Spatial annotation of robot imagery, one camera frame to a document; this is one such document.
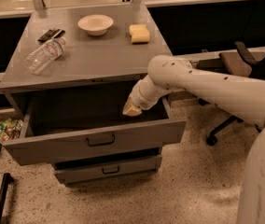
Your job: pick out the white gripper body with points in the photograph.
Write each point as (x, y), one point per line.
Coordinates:
(136, 99)

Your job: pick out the black metal stand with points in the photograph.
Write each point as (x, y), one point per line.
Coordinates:
(6, 181)

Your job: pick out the grey drawer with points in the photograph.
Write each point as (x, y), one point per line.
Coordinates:
(92, 134)
(100, 171)

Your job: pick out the clear plastic water bottle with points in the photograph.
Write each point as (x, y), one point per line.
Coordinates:
(42, 57)

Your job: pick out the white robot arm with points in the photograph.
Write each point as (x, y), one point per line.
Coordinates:
(243, 97)

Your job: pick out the black office chair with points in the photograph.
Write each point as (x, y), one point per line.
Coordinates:
(242, 62)

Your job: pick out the yellow sponge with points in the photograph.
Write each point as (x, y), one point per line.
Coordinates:
(139, 33)

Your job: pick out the grey drawer cabinet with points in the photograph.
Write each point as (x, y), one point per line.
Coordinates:
(93, 69)

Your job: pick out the grey bottom drawer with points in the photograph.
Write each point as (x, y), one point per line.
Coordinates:
(100, 171)

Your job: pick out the grey top drawer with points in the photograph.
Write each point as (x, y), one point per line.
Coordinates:
(92, 134)

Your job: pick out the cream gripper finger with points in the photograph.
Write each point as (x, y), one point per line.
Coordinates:
(130, 109)

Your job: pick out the brown snack bag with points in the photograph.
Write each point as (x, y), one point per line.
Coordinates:
(12, 133)

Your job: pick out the white bowl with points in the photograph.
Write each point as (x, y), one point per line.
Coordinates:
(96, 24)

